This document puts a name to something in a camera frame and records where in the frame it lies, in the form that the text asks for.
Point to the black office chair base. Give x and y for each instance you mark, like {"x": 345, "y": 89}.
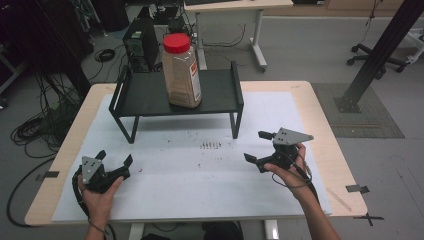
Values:
{"x": 373, "y": 55}

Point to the black metal shelf rack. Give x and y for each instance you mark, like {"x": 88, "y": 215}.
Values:
{"x": 146, "y": 95}

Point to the dark cloth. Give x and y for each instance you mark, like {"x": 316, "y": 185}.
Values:
{"x": 221, "y": 231}

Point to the dark curtain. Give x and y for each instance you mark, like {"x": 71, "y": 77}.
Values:
{"x": 40, "y": 36}

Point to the pale tape strip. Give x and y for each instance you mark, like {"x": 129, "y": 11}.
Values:
{"x": 339, "y": 200}

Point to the small grey computer tower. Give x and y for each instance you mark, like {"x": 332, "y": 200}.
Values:
{"x": 176, "y": 25}

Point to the black tape piece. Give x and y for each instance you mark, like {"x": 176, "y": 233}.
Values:
{"x": 357, "y": 188}
{"x": 48, "y": 175}

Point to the white foam mat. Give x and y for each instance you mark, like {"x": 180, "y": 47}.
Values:
{"x": 200, "y": 193}

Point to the white table leg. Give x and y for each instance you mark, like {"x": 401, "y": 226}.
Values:
{"x": 136, "y": 231}
{"x": 271, "y": 230}

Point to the person's left hand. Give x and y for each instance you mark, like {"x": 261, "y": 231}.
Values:
{"x": 100, "y": 206}

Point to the thin wrist band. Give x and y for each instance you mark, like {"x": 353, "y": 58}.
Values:
{"x": 96, "y": 228}

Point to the person's right hand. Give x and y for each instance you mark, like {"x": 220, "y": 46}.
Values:
{"x": 295, "y": 178}

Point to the pale wooden desk white legs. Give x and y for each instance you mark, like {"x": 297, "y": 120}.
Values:
{"x": 233, "y": 5}

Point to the black metal stand post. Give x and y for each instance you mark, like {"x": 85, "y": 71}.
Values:
{"x": 380, "y": 50}

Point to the black computer tower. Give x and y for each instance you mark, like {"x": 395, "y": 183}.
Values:
{"x": 141, "y": 41}

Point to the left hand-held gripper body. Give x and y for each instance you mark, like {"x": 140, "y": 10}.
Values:
{"x": 96, "y": 176}

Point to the clear jar with red lid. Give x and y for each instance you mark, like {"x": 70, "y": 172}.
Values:
{"x": 181, "y": 73}

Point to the grey floor mat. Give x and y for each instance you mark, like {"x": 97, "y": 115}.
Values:
{"x": 376, "y": 116}

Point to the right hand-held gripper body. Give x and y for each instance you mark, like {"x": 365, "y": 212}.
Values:
{"x": 286, "y": 146}

